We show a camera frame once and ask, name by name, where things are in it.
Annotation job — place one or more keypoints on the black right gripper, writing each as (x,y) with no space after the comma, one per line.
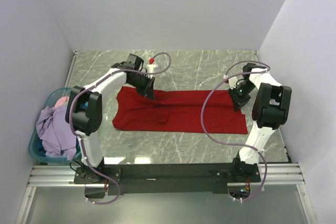
(237,101)

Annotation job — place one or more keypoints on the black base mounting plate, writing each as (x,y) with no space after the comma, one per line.
(164,178)

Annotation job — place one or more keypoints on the teal plastic laundry basket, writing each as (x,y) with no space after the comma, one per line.
(35,147)

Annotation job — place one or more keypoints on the red t-shirt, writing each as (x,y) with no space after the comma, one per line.
(191,111)

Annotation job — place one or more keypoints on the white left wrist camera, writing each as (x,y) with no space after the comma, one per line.
(152,68)

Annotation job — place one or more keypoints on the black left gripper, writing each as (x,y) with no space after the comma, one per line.
(148,91)

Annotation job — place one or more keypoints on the pink t-shirt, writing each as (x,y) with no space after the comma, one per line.
(62,101)

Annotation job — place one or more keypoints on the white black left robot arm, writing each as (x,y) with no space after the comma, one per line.
(84,112)

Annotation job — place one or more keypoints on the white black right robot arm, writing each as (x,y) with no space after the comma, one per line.
(270,110)

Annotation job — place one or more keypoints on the lavender t-shirt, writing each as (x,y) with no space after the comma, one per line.
(55,133)

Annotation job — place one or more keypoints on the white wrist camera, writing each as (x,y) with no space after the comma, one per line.
(152,68)
(232,82)

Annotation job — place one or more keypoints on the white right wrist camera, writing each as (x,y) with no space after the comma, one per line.
(232,82)

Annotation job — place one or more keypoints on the aluminium frame rail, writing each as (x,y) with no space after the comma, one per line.
(63,176)

